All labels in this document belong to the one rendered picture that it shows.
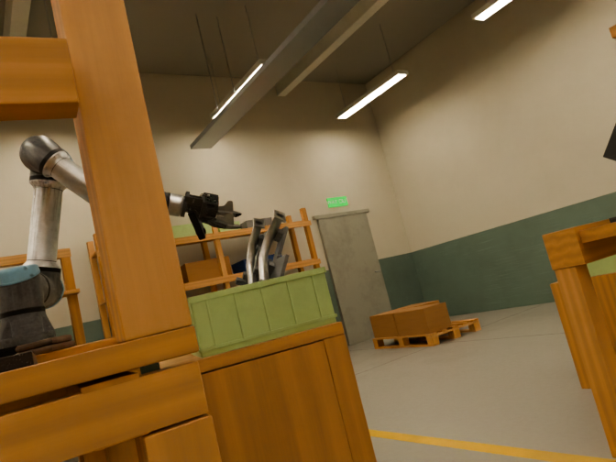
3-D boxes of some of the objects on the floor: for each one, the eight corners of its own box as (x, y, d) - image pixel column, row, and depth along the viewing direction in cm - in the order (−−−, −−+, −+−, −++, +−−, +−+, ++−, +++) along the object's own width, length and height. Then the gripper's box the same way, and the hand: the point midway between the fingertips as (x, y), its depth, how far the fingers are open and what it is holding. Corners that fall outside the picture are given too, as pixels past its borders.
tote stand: (201, 573, 186) (158, 359, 196) (331, 521, 203) (284, 326, 213) (228, 696, 122) (161, 369, 133) (413, 604, 139) (341, 321, 150)
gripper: (183, 203, 164) (247, 215, 170) (185, 183, 176) (245, 195, 181) (179, 225, 168) (241, 236, 174) (181, 204, 180) (239, 215, 186)
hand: (238, 222), depth 179 cm, fingers open, 8 cm apart
